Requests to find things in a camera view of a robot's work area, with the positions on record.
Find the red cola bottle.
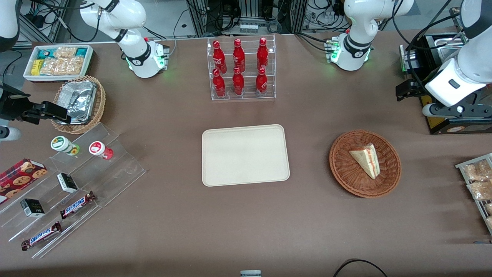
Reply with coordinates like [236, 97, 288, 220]
[212, 40, 227, 73]
[232, 67, 245, 96]
[256, 67, 268, 97]
[212, 68, 226, 98]
[233, 38, 246, 72]
[256, 37, 269, 70]

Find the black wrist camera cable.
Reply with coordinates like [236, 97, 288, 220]
[392, 0, 467, 95]

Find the aluminium frame rack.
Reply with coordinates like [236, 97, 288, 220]
[186, 0, 309, 37]

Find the round brown wicker basket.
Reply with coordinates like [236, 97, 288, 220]
[329, 130, 402, 199]

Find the small black box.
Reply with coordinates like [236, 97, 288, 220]
[57, 173, 79, 194]
[20, 198, 46, 219]

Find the small clear cracker bag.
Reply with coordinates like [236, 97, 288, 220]
[54, 46, 78, 59]

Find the Snickers chocolate bar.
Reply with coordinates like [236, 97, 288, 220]
[21, 221, 62, 251]
[60, 191, 96, 220]

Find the light wicker basket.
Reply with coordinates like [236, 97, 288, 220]
[51, 75, 106, 135]

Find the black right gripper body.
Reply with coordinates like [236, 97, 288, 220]
[0, 85, 31, 121]

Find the clear acrylic stepped stand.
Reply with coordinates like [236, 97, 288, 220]
[0, 122, 147, 259]

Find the white rectangular snack bin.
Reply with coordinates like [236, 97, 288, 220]
[23, 44, 95, 82]

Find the red lid cup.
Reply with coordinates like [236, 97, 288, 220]
[88, 141, 114, 160]

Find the green lid cup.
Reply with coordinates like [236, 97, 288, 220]
[50, 135, 81, 156]

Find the large clear cracker bag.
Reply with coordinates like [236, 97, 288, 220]
[40, 57, 84, 76]

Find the black cable loop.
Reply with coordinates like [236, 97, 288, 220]
[332, 259, 389, 277]

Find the triangular sandwich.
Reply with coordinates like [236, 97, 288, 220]
[349, 144, 381, 180]

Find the tray of wrapped pastries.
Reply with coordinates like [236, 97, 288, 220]
[455, 153, 492, 235]

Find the clear acrylic bottle rack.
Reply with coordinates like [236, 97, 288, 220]
[207, 35, 276, 101]

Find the red cookie box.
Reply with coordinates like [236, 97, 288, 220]
[0, 158, 48, 205]

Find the beige plastic serving tray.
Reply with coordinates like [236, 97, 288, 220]
[202, 124, 290, 187]

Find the clear bagged pastry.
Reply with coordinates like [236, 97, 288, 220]
[462, 160, 492, 182]
[467, 181, 492, 201]

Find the black hot food display case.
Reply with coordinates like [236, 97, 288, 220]
[399, 8, 492, 135]

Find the aluminium foil container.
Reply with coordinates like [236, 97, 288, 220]
[57, 80, 97, 125]

